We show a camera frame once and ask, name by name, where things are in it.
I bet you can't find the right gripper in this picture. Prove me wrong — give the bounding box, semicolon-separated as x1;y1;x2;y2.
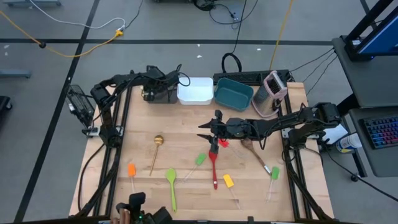
197;109;252;154

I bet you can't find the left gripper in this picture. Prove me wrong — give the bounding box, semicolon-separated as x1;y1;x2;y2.
141;65;180;103

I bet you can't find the red clear-handled spatula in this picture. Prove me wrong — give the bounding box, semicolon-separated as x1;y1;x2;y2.
218;139;240;156

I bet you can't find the green clear-handled spatula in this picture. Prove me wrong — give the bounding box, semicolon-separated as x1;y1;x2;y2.
266;166;280;203
183;153;208;183

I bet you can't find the brown wooden spoon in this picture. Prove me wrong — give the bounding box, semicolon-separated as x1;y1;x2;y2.
241;138;272;175

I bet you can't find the red silicone spoon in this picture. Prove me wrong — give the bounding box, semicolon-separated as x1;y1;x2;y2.
208;151;219;190

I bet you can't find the gold metal spoon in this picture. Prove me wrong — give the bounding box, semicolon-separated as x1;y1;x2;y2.
149;134;165;177

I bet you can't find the yellow clear-handled spatula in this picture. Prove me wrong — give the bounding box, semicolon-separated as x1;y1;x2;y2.
223;174;243;211

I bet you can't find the green silicone spoon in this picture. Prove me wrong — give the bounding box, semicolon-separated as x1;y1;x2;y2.
165;168;178;213

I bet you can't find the orange clear-handled spatula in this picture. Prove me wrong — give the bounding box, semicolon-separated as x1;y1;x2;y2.
127;164;138;194

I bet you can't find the grey storage bin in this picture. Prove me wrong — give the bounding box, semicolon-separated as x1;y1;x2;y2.
142;89;178;105

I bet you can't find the white storage bin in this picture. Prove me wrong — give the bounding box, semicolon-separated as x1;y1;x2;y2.
177;77;215;106

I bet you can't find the teal storage bin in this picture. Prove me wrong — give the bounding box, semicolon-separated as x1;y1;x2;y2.
213;77;254;112

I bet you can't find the black power strip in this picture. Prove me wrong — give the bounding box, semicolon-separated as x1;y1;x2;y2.
213;69;292;86

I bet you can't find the pink-framed metal box grater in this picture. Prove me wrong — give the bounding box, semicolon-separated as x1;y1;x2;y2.
251;70;289;118

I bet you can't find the black mesh control box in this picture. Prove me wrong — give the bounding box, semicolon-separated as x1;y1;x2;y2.
64;83;96;128

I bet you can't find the black phone gimbal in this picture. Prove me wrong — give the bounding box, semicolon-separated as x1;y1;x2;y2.
115;192;147;224

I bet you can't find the person's hand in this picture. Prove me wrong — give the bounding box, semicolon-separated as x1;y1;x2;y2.
109;207;131;224

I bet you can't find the white paper sheet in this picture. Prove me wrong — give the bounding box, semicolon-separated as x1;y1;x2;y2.
322;124;349;146

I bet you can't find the white wipes canister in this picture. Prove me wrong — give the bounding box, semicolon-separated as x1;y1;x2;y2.
335;133;363;154

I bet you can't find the grey cart base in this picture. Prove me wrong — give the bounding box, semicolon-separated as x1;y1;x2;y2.
0;68;32;78

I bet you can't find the grey side desk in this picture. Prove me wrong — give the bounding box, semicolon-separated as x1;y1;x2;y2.
331;35;398;109

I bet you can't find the backlit black keyboard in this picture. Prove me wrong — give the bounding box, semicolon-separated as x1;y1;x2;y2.
362;116;398;150

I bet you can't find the dark grey desk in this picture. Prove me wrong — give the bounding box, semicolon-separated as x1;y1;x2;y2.
341;104;398;178

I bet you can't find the black monitor stand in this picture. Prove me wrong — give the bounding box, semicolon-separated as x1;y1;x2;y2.
343;0;398;62

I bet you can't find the large monitor screen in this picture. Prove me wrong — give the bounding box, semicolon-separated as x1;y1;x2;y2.
354;6;398;62

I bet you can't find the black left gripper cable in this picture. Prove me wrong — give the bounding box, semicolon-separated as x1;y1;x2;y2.
174;63;192;87

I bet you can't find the yellow extension cable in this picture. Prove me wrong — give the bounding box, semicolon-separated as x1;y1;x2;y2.
269;0;295;71
0;10;124;58

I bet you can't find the black coiled cable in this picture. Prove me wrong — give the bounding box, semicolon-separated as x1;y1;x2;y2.
221;0;248;74

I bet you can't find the black floor cable bundle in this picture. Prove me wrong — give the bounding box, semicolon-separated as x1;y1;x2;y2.
192;0;249;30

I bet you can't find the white floor cable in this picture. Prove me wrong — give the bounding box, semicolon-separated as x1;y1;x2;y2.
28;0;127;31

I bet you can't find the black aluminium table frame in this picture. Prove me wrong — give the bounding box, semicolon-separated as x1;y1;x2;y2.
74;70;335;224

